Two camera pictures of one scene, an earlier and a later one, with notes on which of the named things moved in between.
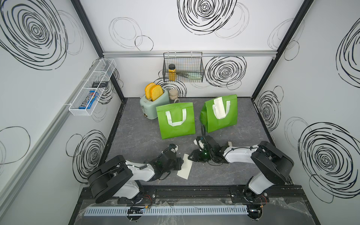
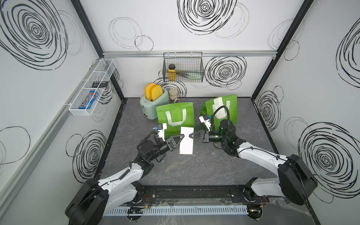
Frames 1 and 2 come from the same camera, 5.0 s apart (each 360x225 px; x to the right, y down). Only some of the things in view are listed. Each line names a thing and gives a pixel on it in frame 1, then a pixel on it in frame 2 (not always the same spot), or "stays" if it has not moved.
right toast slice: x=156 y=92 stays
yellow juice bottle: x=172 y=72 stays
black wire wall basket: x=189 y=66 stays
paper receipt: x=186 y=167 -> x=186 y=146
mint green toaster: x=148 y=107 stays
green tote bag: x=176 y=120 stays
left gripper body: x=175 y=165 -> x=160 y=149
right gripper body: x=203 y=155 -> x=216 y=137
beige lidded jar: x=173 y=93 stays
